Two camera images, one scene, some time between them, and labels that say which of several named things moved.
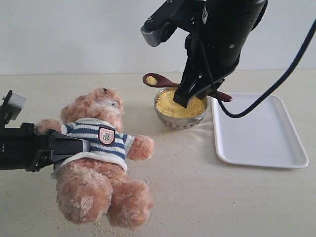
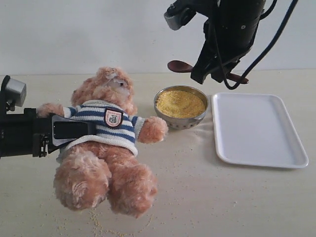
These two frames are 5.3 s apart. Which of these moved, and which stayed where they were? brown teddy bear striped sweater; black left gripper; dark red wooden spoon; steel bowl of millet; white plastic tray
Moved: brown teddy bear striped sweater; dark red wooden spoon; black left gripper
Stayed: white plastic tray; steel bowl of millet
